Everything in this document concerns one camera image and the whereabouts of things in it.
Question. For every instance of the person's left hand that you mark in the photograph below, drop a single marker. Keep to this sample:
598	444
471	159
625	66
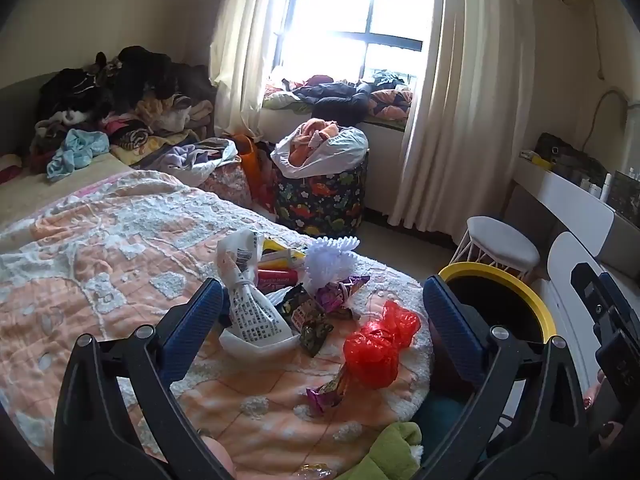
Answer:
222	462

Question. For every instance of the white bottle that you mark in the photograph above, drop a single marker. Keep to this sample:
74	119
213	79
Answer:
606	185

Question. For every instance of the dark bag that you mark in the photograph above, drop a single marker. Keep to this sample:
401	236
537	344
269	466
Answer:
565	157

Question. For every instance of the light blue cloth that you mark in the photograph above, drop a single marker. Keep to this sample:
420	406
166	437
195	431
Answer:
77	150

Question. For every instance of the yellow rimmed black bin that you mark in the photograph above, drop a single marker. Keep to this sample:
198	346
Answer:
500	271

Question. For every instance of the purple candy wrapper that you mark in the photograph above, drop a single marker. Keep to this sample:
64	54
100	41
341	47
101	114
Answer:
342	294
325	392

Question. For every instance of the white vanity desk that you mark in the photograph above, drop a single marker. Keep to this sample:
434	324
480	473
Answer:
565	195

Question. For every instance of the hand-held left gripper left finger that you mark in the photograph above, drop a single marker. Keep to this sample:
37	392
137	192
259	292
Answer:
195	330

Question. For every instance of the cream curtain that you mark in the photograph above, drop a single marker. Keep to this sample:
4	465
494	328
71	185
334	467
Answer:
245	45
460	110

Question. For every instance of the person's teal trouser leg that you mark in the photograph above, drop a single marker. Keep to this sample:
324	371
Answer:
440	410

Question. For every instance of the yellow box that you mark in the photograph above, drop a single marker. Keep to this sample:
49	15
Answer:
537	160

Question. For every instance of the dark snack packet green print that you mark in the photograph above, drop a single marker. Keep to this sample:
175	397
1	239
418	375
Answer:
307	320

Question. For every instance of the dinosaur print laundry basket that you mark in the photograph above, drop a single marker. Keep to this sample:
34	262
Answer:
320	195

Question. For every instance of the orange white tufted blanket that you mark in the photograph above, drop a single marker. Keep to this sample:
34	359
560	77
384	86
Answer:
100	270

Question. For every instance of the pile of dark clothes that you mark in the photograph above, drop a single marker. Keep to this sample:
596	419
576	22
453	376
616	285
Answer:
125	90

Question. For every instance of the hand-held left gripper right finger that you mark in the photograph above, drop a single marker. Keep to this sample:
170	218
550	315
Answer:
455	330

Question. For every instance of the orange clothes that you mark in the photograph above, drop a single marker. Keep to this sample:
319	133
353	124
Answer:
315	135

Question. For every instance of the white plastic bag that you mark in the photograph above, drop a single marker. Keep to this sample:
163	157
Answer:
345	145

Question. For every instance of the red cylindrical packet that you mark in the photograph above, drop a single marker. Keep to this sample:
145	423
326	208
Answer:
277	276

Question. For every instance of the white round stool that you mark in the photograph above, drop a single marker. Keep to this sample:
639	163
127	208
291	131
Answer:
500	245

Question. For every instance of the white foam fruit net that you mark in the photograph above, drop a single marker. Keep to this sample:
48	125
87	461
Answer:
327	260

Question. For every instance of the beige bed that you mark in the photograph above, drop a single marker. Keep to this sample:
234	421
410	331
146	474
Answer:
30	195

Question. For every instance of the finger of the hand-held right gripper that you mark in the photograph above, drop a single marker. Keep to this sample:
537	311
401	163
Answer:
585	285
612	292

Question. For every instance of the orange bag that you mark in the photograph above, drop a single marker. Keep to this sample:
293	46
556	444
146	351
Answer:
247	155

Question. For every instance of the red plastic bag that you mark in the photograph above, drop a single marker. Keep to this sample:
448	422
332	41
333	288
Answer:
377	347

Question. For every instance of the person's right hand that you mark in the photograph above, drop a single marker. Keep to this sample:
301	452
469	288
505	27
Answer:
594	392

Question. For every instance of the dark organiser box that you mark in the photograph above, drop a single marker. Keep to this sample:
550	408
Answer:
622	190

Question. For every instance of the white printed plastic packet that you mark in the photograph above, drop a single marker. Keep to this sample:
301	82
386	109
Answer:
250	310

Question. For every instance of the person's left forearm green sleeve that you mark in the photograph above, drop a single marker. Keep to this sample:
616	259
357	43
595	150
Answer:
395	452

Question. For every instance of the heap of clothes on windowsill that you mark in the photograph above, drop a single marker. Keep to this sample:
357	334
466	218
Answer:
345	92

